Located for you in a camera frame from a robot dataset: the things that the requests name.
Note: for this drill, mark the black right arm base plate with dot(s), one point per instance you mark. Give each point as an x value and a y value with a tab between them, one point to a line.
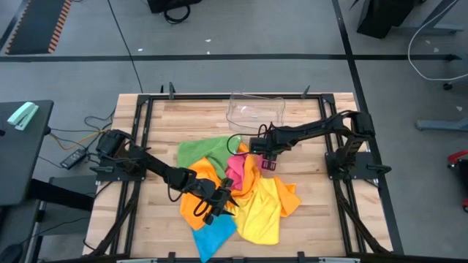
369	171

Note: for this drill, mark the black side table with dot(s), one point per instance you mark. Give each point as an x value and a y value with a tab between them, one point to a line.
22	164

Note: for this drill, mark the red cart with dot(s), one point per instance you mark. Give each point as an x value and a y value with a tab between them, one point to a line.
459	157

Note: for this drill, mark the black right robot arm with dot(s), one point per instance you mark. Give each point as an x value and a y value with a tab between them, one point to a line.
318	128

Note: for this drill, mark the black mat with orange edge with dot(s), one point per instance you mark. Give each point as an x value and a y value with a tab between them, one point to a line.
36	25

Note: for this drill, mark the silver bracket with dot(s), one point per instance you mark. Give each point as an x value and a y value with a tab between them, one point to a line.
137	261
340	260

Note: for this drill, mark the orange microfiber towel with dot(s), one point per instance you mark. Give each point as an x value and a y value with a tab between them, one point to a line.
203	166
290	199

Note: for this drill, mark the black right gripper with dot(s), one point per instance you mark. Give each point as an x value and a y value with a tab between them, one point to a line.
272	142

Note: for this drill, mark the black cabinet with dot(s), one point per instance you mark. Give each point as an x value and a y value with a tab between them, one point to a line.
384	16

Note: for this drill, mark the grey desk foot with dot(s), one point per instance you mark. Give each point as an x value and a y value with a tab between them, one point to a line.
442	125

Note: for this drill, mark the black equipment box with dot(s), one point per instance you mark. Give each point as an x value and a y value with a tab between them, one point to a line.
172	4

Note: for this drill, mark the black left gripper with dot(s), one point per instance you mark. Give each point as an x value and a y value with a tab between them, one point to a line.
210	197

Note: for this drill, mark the black frame clamp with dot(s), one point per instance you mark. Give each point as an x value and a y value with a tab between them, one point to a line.
300	256
305	92
172	90
171	256

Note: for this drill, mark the grey desk leg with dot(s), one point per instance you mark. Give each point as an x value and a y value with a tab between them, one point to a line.
438	27

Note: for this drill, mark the black desk crossbeam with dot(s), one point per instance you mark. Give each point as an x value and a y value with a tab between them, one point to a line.
58	193

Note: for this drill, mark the clear plastic bin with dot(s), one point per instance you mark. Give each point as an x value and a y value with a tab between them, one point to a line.
248	106

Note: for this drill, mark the black aluminium table frame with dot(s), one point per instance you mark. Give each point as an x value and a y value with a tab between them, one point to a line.
219	97

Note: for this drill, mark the black power adapter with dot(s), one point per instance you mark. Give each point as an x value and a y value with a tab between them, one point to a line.
73	158

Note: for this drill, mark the pink microfiber towel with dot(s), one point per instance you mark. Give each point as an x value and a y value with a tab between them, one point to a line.
269	165
237	171

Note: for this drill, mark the mint green stapler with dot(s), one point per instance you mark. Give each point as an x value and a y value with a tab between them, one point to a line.
22	115

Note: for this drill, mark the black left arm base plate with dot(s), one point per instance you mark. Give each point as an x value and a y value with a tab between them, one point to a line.
117	175

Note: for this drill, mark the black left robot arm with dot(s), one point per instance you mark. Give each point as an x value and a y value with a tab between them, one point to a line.
153	166

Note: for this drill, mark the green microfiber towel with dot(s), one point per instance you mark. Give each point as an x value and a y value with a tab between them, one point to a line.
204	149

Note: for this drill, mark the yellow microfiber towel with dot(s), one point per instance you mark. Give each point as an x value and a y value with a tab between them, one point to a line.
259	215

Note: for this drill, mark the black caster wheel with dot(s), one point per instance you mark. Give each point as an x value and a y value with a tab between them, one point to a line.
448	86

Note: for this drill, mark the blue microfiber towel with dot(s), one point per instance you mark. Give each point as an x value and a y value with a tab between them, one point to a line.
212	237

